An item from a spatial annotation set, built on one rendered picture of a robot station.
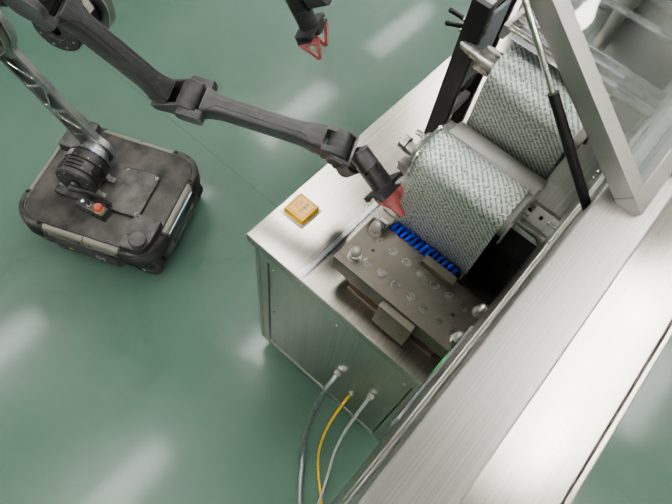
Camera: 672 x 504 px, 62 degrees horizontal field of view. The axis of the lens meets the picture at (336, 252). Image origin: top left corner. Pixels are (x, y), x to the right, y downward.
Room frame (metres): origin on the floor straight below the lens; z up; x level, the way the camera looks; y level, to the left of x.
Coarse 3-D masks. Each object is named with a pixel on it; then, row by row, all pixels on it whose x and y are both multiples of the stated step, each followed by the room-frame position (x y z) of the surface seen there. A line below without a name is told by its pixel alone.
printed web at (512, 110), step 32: (512, 64) 1.01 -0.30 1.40; (480, 96) 0.99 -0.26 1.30; (512, 96) 0.96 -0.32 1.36; (544, 96) 0.94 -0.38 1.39; (480, 128) 0.97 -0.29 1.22; (512, 128) 0.94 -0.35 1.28; (544, 128) 0.90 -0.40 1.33; (576, 128) 0.88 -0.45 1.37; (416, 160) 0.79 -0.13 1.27; (448, 160) 0.78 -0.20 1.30; (480, 160) 0.80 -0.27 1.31; (544, 160) 0.89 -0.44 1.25; (448, 192) 0.74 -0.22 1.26; (480, 192) 0.72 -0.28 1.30; (512, 192) 0.73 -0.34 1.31; (480, 224) 0.69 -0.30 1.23
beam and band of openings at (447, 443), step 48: (576, 240) 0.41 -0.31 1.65; (624, 240) 0.43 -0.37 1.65; (528, 288) 0.33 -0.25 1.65; (576, 288) 0.34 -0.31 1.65; (480, 336) 0.32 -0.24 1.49; (528, 336) 0.27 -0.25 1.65; (480, 384) 0.20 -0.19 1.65; (528, 384) 0.21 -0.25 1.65; (432, 432) 0.13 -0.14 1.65; (480, 432) 0.14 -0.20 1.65; (384, 480) 0.07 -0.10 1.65; (432, 480) 0.08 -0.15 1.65
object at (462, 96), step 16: (480, 0) 1.14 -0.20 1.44; (496, 0) 1.15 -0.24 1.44; (512, 0) 1.24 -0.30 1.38; (480, 16) 1.13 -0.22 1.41; (496, 16) 1.19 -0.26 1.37; (464, 32) 1.14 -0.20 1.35; (480, 32) 1.12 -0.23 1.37; (496, 32) 1.23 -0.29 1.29; (464, 64) 1.12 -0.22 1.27; (448, 80) 1.14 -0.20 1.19; (464, 80) 1.15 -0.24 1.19; (480, 80) 1.25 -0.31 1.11; (448, 96) 1.13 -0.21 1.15; (464, 96) 1.22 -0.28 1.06; (432, 112) 1.14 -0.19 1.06; (448, 112) 1.12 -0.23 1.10; (464, 112) 1.24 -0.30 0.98; (432, 128) 1.13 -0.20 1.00
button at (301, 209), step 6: (294, 198) 0.85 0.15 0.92; (300, 198) 0.85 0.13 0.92; (306, 198) 0.86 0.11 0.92; (288, 204) 0.82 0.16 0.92; (294, 204) 0.83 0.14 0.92; (300, 204) 0.83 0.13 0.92; (306, 204) 0.84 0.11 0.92; (312, 204) 0.84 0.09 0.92; (288, 210) 0.81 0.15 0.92; (294, 210) 0.81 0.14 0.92; (300, 210) 0.81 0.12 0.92; (306, 210) 0.82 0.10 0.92; (312, 210) 0.82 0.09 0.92; (294, 216) 0.79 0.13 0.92; (300, 216) 0.79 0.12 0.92; (306, 216) 0.80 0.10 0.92; (300, 222) 0.78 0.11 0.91
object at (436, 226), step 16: (416, 192) 0.77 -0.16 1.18; (416, 208) 0.76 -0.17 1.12; (432, 208) 0.75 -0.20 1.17; (416, 224) 0.76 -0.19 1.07; (432, 224) 0.74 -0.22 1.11; (448, 224) 0.72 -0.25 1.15; (464, 224) 0.70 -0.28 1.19; (432, 240) 0.73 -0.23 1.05; (448, 240) 0.71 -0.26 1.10; (464, 240) 0.69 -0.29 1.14; (480, 240) 0.68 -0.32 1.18; (448, 256) 0.70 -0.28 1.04; (464, 256) 0.68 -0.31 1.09
